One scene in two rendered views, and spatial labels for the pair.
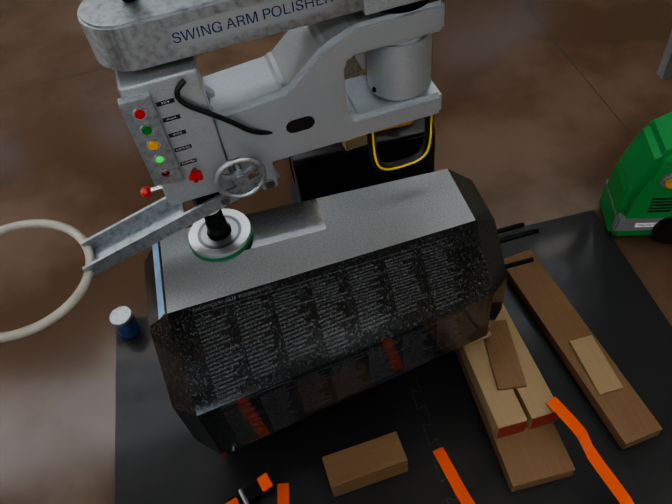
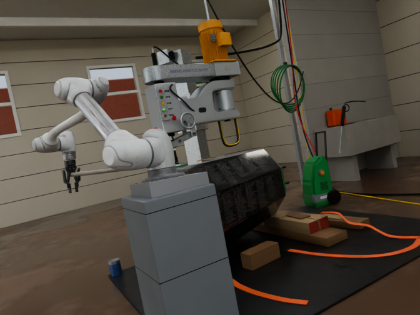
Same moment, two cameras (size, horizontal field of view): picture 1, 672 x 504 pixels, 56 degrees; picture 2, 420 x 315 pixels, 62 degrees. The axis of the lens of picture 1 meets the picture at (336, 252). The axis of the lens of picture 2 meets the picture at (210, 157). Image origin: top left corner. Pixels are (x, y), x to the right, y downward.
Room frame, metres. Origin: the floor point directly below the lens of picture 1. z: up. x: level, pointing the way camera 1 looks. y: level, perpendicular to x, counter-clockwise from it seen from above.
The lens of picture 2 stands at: (-1.46, 1.31, 1.03)
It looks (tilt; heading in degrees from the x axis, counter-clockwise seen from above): 3 degrees down; 336
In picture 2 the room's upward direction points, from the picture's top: 11 degrees counter-clockwise
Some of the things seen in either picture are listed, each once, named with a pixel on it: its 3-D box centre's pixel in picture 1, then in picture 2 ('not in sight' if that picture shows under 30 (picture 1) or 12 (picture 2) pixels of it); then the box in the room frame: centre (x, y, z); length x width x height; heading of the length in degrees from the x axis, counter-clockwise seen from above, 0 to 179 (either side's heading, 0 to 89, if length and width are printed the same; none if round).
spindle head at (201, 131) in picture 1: (205, 115); (172, 110); (1.46, 0.30, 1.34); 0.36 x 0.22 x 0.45; 100
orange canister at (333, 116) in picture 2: not in sight; (338, 116); (2.91, -3.02, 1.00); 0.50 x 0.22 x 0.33; 96
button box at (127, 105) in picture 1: (152, 141); (162, 103); (1.32, 0.43, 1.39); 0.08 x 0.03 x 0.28; 100
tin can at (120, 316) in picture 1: (125, 322); (115, 267); (1.70, 1.02, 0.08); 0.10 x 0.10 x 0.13
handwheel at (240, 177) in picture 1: (237, 170); (185, 121); (1.35, 0.24, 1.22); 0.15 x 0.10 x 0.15; 100
